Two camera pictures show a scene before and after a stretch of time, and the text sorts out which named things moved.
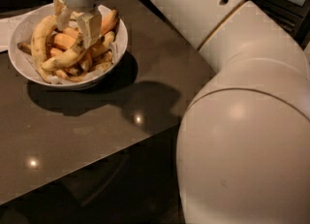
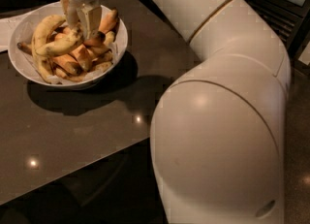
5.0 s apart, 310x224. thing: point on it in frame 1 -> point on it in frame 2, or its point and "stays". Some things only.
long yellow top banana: (77, 51) -> (58, 46)
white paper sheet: (7, 26) stays
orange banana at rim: (108, 21) stays
